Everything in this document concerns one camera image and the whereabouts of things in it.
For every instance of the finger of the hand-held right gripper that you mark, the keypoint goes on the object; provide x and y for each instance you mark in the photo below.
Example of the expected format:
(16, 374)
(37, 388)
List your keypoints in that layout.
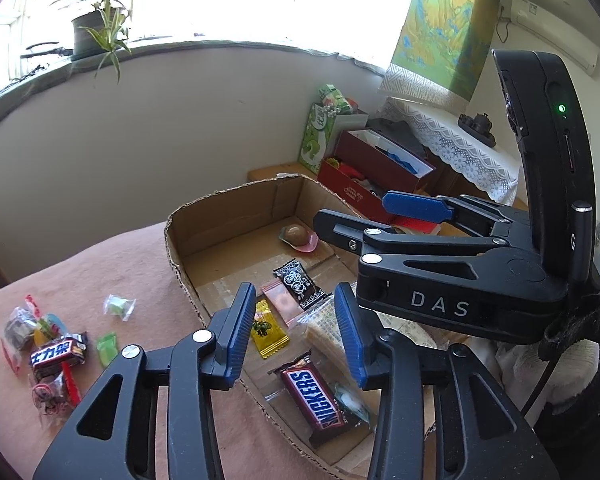
(415, 206)
(340, 227)

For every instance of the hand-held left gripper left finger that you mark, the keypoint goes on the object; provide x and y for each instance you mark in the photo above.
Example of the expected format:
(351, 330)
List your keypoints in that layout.
(237, 335)

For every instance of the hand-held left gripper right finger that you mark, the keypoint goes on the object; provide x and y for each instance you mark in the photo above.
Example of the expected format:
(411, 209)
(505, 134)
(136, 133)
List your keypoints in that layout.
(350, 340)

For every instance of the clear sliced bread packet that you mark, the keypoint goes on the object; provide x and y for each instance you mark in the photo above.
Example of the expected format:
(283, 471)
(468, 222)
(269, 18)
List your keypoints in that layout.
(325, 327)

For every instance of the yellow snack packet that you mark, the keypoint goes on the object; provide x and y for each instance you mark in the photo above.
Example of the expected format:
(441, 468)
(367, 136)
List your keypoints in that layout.
(267, 332)

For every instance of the round pastry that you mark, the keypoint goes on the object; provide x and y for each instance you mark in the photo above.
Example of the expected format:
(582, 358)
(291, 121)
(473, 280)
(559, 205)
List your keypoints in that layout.
(296, 235)

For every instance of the pink snack packet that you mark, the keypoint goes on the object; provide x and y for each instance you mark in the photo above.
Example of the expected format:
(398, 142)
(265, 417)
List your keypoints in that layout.
(280, 302)

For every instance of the small teal candy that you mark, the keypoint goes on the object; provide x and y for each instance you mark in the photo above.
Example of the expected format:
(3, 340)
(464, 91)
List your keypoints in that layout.
(351, 402)

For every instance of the black patterned snack packet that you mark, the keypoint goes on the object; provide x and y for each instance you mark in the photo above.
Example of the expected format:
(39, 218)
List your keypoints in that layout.
(297, 282)

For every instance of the brown chocolate bar blue print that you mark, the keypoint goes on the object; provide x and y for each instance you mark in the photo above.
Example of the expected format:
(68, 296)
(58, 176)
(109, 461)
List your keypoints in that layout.
(312, 400)

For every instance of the cardboard box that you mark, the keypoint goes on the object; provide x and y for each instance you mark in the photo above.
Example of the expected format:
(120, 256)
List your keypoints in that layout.
(230, 240)

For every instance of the small green candy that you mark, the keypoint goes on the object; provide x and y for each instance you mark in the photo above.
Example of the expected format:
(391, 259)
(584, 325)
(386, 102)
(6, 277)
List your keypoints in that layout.
(117, 306)

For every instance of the green snack packet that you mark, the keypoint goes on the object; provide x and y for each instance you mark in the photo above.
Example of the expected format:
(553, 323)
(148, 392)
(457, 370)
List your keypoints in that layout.
(106, 349)

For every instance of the brown chocolate bar white print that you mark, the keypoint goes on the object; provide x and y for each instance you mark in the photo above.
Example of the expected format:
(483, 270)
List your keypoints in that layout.
(55, 357)

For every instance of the yellow blue candy wrapper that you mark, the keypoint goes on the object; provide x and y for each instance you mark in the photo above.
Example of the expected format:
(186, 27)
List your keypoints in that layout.
(50, 326)

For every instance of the clear dark cake packet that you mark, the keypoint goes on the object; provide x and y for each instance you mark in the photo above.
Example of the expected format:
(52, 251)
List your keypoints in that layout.
(47, 395)
(20, 327)

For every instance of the person's right hand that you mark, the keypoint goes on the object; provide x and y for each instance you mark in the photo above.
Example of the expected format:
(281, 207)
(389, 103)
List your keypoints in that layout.
(520, 367)

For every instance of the red booklet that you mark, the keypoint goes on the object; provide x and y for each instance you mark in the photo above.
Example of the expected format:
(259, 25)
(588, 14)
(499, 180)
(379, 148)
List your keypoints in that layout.
(420, 226)

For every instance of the dark red box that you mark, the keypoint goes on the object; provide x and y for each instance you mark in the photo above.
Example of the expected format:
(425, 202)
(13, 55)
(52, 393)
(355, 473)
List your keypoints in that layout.
(370, 165)

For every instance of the white lace cloth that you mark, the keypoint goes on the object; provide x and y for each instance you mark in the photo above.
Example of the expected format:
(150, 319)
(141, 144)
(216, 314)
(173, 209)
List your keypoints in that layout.
(455, 145)

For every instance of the dark cloth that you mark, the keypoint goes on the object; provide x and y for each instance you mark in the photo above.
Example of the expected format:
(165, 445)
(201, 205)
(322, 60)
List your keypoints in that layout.
(400, 132)

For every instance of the dark tea set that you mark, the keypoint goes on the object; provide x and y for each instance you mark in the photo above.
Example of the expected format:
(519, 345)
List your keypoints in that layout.
(480, 125)

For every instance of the green gift bag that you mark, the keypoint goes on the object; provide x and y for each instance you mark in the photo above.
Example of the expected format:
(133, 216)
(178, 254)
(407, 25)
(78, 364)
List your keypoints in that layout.
(315, 140)

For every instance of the white air conditioner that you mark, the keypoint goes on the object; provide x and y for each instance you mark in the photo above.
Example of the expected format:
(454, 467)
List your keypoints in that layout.
(550, 25)

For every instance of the potted spider plant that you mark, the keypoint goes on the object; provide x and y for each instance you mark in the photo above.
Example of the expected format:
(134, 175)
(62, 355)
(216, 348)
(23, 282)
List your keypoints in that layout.
(87, 30)

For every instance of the landscape wall scroll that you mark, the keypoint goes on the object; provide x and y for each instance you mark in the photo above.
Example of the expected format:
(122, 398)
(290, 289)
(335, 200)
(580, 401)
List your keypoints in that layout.
(440, 15)

